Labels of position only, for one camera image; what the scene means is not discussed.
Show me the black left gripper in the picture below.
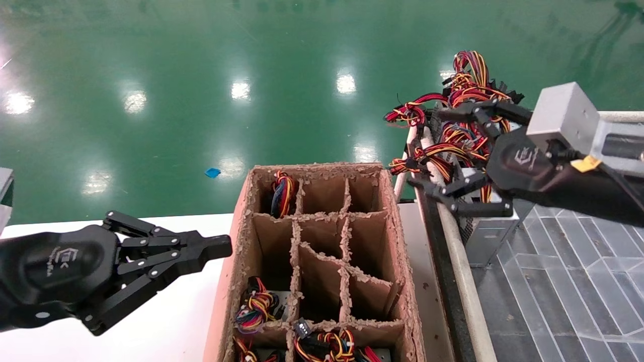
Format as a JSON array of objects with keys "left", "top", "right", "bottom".
[{"left": 0, "top": 211, "right": 233, "bottom": 336}]

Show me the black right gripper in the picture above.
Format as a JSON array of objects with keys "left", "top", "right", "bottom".
[{"left": 409, "top": 98, "right": 587, "bottom": 218}]

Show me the yellow tape tag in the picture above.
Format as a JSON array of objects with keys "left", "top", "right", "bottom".
[{"left": 570, "top": 155, "right": 602, "bottom": 173}]

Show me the brown divided cardboard box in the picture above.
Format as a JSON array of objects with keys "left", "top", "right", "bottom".
[{"left": 203, "top": 161, "right": 426, "bottom": 362}]

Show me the grey metal block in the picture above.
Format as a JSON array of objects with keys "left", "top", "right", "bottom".
[{"left": 0, "top": 167, "right": 15, "bottom": 235}]

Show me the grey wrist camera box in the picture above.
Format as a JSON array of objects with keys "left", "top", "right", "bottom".
[{"left": 526, "top": 82, "right": 601, "bottom": 155}]

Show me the beige conveyor side rail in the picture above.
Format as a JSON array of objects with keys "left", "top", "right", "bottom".
[{"left": 392, "top": 123, "right": 499, "bottom": 362}]

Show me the white horizontal pipe rail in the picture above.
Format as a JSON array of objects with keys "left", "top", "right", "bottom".
[{"left": 599, "top": 111, "right": 644, "bottom": 124}]

